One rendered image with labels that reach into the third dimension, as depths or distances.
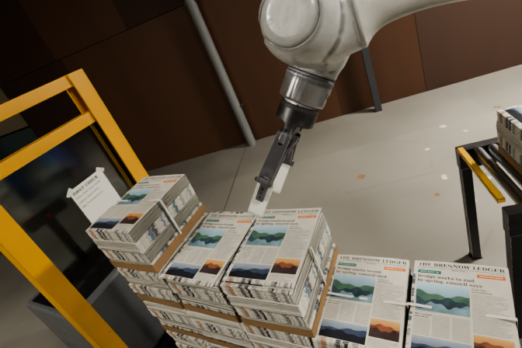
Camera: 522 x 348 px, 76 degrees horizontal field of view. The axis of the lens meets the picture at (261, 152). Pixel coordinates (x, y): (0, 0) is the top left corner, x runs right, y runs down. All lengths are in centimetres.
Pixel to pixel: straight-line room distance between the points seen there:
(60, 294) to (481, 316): 166
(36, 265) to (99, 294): 47
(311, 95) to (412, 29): 394
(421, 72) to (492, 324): 371
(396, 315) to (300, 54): 103
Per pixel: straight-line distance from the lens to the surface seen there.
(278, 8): 40
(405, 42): 450
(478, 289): 134
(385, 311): 129
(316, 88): 59
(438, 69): 470
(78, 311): 194
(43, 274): 183
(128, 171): 205
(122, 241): 145
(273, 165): 57
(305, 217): 132
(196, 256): 141
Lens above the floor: 188
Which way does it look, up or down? 25 degrees down
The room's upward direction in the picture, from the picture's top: 23 degrees counter-clockwise
